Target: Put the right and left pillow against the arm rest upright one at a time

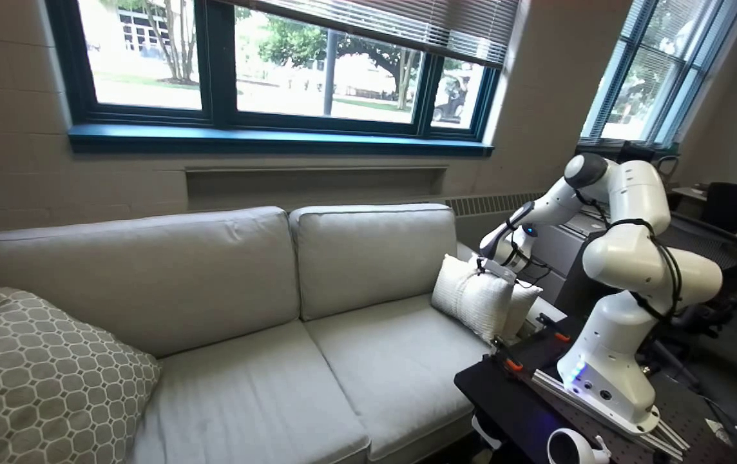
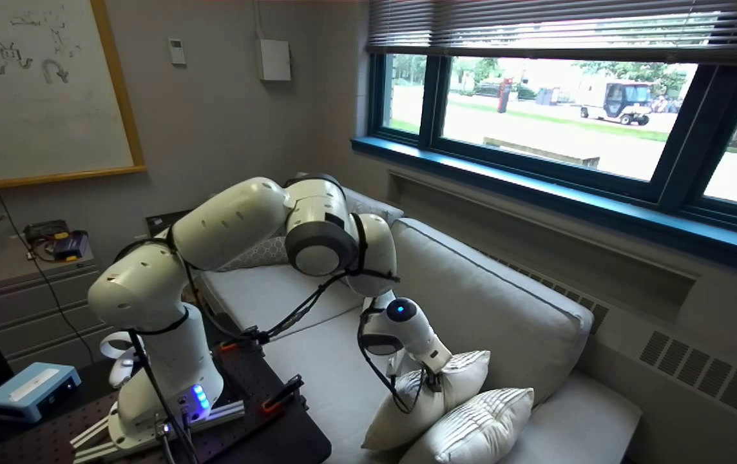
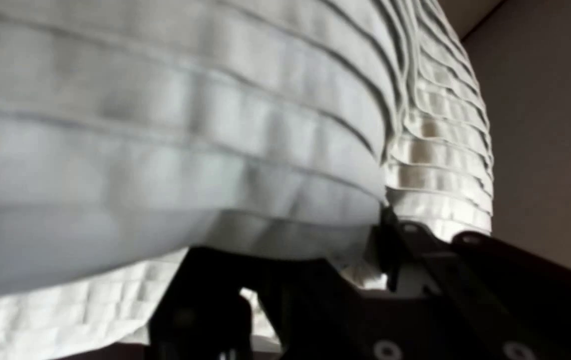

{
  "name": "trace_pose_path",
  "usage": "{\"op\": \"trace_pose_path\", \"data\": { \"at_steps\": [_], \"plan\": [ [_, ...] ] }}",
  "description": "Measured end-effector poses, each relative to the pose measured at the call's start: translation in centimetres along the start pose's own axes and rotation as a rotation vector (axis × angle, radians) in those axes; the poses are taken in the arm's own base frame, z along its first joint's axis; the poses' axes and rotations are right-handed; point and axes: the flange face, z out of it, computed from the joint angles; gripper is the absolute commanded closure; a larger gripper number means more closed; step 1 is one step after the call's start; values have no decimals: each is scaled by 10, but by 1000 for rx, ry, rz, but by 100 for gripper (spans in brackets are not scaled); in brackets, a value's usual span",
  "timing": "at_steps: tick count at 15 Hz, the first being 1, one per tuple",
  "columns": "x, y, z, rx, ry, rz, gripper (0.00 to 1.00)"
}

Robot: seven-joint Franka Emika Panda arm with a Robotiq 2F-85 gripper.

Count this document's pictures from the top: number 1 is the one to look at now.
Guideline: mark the grey window blind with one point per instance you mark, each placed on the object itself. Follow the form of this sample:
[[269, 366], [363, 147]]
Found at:
[[403, 26]]

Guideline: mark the black computer case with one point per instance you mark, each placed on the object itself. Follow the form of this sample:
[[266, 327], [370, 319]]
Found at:
[[722, 206]]

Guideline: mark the narrow light blue window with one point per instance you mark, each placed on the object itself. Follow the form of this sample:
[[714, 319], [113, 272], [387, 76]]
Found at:
[[644, 85]]

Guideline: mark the white VR controller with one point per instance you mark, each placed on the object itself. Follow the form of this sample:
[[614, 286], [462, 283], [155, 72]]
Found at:
[[575, 448]]

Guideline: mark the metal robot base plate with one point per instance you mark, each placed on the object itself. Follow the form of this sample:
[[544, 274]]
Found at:
[[557, 386]]

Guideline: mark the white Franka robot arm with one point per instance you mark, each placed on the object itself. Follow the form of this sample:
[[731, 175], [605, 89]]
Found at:
[[618, 344]]

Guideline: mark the black office chair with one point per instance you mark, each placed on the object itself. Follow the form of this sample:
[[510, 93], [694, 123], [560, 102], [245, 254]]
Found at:
[[732, 248]]

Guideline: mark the wide blue framed window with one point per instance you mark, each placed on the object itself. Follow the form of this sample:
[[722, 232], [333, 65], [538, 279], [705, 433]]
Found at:
[[214, 60]]

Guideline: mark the grey fabric sofa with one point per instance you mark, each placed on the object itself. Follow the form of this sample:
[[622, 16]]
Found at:
[[240, 386]]

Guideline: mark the orange black table clamp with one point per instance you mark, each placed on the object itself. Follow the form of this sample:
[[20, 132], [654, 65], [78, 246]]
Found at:
[[515, 364], [562, 336]]

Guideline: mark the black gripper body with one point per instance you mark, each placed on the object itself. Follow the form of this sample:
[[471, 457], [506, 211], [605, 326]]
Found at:
[[501, 248]]

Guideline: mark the grey geometric patterned pillow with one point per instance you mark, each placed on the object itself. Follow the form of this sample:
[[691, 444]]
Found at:
[[42, 386]]

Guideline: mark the white throw pillow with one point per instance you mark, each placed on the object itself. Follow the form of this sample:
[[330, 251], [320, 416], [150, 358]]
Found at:
[[524, 304]]

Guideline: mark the cream throw pillow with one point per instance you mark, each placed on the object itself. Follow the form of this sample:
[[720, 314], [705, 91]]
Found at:
[[473, 299]]

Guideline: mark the black robot table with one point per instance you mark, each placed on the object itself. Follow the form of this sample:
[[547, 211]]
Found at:
[[506, 403]]

